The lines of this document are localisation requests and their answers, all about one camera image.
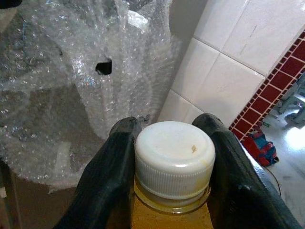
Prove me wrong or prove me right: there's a red tiled wall edge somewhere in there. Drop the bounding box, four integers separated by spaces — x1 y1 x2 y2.
228 31 305 142

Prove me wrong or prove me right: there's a black floor cable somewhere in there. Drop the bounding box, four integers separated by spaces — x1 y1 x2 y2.
264 164 285 193

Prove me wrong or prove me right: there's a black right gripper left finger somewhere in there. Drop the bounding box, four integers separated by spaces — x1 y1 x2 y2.
57 116 142 229

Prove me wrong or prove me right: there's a red and blue backpack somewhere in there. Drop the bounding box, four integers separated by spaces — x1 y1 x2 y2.
240 132 280 167

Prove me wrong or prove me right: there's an orange juice bottle white cap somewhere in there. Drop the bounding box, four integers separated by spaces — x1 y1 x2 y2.
132 121 217 229

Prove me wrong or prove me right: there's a clear bubble wrap sheet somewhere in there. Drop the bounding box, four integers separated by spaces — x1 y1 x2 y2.
0 0 191 193

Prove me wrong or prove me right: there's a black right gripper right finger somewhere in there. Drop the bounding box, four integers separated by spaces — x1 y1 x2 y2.
192 113 303 229

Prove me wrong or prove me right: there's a brown box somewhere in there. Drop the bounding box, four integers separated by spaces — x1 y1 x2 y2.
0 157 101 229

